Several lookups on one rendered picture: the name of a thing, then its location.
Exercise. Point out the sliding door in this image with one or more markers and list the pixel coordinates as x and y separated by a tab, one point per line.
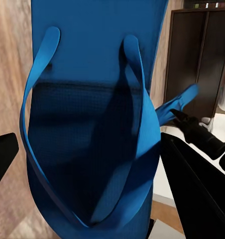
167	214

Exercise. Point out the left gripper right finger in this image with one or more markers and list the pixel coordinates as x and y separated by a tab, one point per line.
198	189

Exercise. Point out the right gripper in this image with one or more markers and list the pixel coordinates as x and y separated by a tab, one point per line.
193	132

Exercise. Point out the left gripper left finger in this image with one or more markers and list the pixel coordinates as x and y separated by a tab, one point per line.
8	150

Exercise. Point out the nightstand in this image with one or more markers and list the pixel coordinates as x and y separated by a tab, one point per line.
196	54

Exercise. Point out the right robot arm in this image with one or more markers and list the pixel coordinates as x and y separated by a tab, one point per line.
200	135

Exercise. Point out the sandal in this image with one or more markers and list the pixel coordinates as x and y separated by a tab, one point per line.
94	140
163	112

